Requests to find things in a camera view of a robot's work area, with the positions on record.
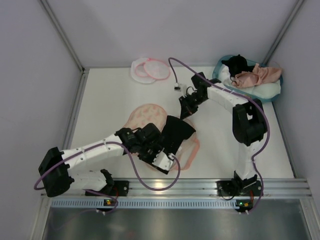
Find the black garment in basket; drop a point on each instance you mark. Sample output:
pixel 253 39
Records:
pixel 237 64

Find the aluminium frame post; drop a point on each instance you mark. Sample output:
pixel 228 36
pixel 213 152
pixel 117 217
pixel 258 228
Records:
pixel 61 33
pixel 298 5

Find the white garment in basket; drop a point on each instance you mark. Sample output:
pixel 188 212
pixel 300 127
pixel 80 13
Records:
pixel 266 92

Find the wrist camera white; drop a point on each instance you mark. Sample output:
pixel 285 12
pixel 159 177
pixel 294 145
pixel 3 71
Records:
pixel 182 88
pixel 163 161

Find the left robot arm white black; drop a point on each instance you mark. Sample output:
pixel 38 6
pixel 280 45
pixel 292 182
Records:
pixel 72 169

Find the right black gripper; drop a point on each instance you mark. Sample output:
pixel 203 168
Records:
pixel 188 105

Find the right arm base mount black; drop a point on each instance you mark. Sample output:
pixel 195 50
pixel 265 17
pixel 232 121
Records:
pixel 238 187

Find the grey slotted cable duct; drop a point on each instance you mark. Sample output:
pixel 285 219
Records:
pixel 149 203

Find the pink floral mesh laundry bag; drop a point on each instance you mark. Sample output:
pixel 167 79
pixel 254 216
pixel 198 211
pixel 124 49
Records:
pixel 153 113

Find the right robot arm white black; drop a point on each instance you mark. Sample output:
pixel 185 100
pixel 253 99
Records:
pixel 248 124

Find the aluminium front rail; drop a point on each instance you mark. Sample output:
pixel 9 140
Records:
pixel 202 188

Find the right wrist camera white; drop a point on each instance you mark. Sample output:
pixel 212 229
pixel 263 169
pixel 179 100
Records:
pixel 182 88

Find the black bra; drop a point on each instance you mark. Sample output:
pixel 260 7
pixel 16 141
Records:
pixel 174 132

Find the right aluminium frame post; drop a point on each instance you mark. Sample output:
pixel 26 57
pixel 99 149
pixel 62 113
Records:
pixel 298 5

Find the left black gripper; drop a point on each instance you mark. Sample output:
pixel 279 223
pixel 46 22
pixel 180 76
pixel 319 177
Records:
pixel 165 139

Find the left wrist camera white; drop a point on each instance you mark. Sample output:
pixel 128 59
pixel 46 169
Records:
pixel 163 161

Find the pink garment in basket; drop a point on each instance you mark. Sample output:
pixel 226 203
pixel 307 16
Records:
pixel 259 76

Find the left aluminium frame post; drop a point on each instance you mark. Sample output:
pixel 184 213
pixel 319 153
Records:
pixel 61 33

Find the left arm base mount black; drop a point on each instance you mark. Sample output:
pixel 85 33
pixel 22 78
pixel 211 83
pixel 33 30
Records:
pixel 117 187

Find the blue plastic laundry basket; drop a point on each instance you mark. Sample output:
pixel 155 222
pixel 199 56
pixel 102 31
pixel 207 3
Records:
pixel 249 78

